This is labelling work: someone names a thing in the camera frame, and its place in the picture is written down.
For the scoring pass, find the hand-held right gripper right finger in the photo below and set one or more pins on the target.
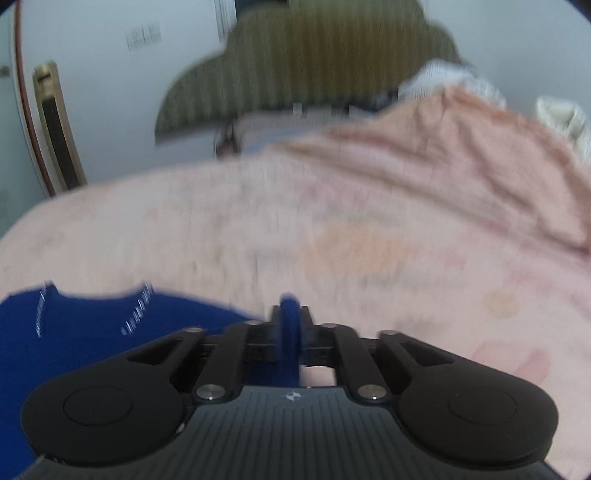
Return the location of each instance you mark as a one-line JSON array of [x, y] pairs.
[[295, 339]]

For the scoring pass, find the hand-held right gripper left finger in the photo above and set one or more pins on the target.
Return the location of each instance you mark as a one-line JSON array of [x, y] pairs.
[[282, 339]]

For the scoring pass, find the blue shirt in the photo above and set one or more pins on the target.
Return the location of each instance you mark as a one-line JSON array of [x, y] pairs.
[[87, 332]]

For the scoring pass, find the orange quilt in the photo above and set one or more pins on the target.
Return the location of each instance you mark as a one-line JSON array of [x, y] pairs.
[[452, 152]]

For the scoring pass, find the olive padded headboard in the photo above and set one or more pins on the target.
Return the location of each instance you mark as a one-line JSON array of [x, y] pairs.
[[295, 55]]

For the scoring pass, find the white crumpled cloth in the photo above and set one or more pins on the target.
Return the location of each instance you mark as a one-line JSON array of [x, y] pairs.
[[438, 76]]

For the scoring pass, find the gold tower air conditioner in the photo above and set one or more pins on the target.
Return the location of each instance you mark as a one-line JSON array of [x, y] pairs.
[[57, 134]]

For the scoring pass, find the cream cloth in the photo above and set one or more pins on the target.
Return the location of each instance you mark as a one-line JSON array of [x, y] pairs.
[[565, 120]]

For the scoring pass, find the dark wall picture frame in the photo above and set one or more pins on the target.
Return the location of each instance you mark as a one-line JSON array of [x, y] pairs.
[[258, 11]]

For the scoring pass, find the white wall switch plate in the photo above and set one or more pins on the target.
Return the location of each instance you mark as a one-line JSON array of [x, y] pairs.
[[144, 38]]

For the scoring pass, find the red-brown wall pipe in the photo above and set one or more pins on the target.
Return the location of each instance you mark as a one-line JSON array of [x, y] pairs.
[[28, 115]]

